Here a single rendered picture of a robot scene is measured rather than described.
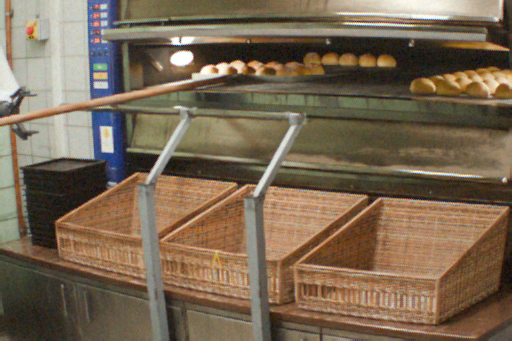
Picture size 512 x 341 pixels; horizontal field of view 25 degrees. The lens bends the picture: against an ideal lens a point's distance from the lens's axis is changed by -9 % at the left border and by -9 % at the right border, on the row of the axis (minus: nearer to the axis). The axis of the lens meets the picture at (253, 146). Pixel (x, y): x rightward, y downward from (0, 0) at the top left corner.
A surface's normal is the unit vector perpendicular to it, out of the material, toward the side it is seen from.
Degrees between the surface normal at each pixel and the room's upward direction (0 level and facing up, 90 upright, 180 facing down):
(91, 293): 90
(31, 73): 90
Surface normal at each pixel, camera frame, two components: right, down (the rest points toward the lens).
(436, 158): -0.65, -0.20
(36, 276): -0.67, 0.15
